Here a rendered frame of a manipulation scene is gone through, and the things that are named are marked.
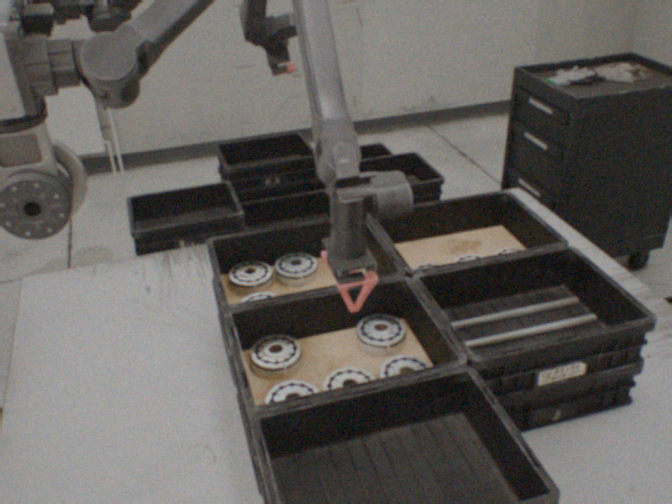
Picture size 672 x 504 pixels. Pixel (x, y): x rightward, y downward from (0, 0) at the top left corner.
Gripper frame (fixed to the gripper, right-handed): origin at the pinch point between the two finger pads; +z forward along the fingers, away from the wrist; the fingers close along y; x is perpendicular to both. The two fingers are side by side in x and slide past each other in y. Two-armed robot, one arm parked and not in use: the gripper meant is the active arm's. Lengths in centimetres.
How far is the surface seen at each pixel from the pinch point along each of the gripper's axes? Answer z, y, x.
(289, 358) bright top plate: 20.5, 11.0, 9.1
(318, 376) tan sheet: 23.4, 7.5, 4.2
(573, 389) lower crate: 26, -8, -43
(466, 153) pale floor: 106, 273, -159
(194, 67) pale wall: 50, 325, 2
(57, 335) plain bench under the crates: 37, 55, 59
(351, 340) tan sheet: 23.4, 16.2, -5.2
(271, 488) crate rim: 13.4, -24.3, 19.0
